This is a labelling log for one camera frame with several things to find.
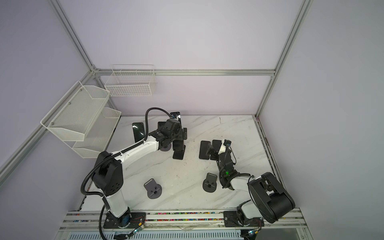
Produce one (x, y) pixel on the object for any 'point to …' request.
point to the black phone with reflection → (161, 124)
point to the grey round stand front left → (154, 190)
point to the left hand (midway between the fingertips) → (178, 131)
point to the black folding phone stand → (178, 154)
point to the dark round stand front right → (209, 184)
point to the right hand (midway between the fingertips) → (214, 144)
